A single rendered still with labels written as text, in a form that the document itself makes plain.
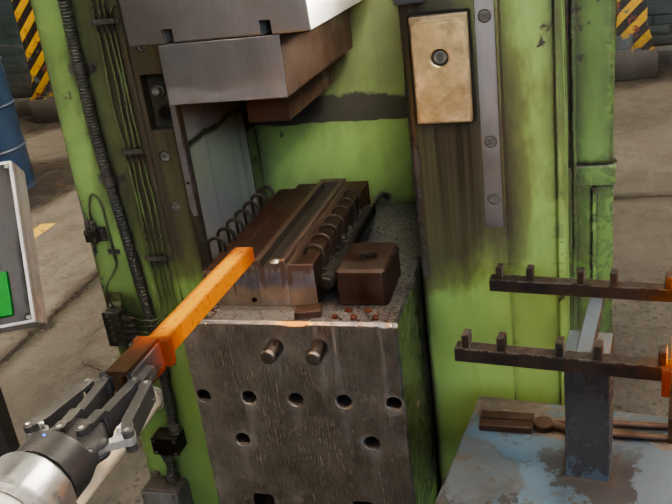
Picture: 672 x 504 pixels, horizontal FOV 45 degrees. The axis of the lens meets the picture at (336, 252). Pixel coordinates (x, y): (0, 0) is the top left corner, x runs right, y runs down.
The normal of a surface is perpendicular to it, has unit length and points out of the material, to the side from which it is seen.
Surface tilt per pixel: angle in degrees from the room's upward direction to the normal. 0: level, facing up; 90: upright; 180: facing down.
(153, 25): 90
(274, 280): 90
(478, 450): 0
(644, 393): 0
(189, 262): 90
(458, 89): 90
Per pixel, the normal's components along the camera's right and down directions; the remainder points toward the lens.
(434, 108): -0.25, 0.40
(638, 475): -0.12, -0.91
